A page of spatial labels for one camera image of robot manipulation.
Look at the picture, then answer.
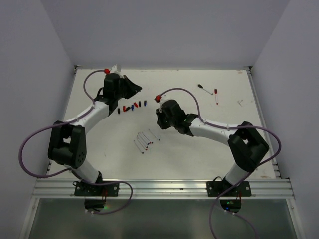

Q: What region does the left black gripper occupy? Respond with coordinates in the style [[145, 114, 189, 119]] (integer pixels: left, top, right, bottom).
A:
[[115, 75, 142, 100]]

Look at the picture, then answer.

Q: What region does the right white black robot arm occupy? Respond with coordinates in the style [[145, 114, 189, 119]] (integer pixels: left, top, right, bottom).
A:
[[156, 100, 269, 196]]

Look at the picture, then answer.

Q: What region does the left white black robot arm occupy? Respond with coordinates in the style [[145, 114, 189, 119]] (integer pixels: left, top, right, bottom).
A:
[[48, 73, 142, 196]]

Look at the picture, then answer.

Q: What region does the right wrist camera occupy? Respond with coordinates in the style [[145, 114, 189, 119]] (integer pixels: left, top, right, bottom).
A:
[[155, 95, 166, 111]]

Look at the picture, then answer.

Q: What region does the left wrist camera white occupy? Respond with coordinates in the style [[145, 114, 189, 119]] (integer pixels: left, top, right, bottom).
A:
[[110, 64, 122, 77]]

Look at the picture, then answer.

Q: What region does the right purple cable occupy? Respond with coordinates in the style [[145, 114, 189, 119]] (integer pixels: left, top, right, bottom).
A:
[[155, 87, 282, 239]]

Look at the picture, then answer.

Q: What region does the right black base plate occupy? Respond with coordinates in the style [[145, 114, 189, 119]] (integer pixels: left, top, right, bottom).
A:
[[206, 181, 252, 197]]

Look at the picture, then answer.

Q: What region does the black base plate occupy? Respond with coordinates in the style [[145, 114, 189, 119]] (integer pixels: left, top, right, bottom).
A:
[[72, 181, 119, 197], [206, 181, 252, 197]]

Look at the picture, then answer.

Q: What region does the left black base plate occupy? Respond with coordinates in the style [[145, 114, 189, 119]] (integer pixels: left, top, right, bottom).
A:
[[72, 181, 119, 197]]

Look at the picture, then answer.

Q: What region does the aluminium mounting rail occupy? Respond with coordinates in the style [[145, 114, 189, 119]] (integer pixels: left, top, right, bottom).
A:
[[32, 179, 294, 199]]

